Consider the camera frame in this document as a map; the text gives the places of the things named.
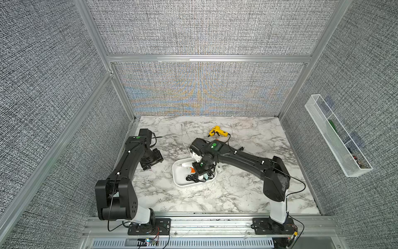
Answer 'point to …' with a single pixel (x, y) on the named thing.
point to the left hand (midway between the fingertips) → (159, 161)
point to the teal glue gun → (205, 176)
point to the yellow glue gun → (216, 129)
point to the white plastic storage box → (180, 173)
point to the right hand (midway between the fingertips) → (197, 169)
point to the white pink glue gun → (219, 167)
